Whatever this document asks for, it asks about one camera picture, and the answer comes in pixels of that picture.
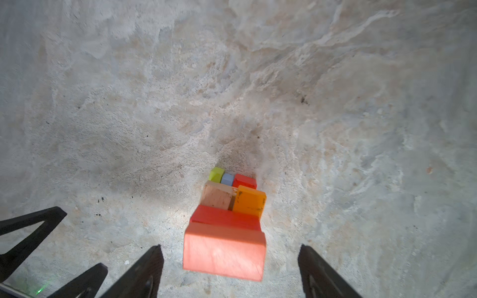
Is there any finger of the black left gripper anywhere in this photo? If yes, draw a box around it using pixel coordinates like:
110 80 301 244
48 263 108 298
0 206 68 284

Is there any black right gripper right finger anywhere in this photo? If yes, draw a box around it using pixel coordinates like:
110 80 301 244
298 245 362 298

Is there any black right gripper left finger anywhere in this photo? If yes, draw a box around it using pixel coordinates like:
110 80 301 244
102 245 164 298

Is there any red wood block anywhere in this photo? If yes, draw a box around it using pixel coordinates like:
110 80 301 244
190 205 262 231
232 174 257 189

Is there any yellow orange wood block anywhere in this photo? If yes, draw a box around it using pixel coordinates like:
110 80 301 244
232 186 267 219

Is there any plain beige wood block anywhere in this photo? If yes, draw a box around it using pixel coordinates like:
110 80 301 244
199 181 237 211

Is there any lime green wood block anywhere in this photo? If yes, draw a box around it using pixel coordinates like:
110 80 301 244
208 167 225 183

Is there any light blue wood block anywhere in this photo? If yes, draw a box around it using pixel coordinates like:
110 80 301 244
221 173 235 186

